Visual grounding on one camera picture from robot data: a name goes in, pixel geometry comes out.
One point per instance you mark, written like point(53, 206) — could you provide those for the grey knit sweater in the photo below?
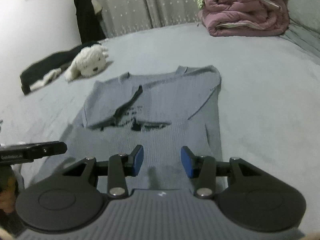
point(175, 110)

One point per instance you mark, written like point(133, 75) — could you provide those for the folded purple quilt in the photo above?
point(245, 12)

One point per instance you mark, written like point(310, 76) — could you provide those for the grey star-patterned curtain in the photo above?
point(150, 2)

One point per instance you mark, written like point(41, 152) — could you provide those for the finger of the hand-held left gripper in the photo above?
point(37, 151)

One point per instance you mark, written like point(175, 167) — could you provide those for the white plush dog toy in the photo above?
point(87, 60)

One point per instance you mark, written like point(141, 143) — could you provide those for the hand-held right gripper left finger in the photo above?
point(137, 160)

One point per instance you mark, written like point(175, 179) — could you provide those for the black and white garment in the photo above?
point(50, 60)

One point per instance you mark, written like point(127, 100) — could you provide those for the black hanging garment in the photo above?
point(87, 20)

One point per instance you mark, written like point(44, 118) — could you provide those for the person's left hand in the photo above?
point(8, 187)

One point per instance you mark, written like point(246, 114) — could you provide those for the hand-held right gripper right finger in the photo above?
point(187, 160)

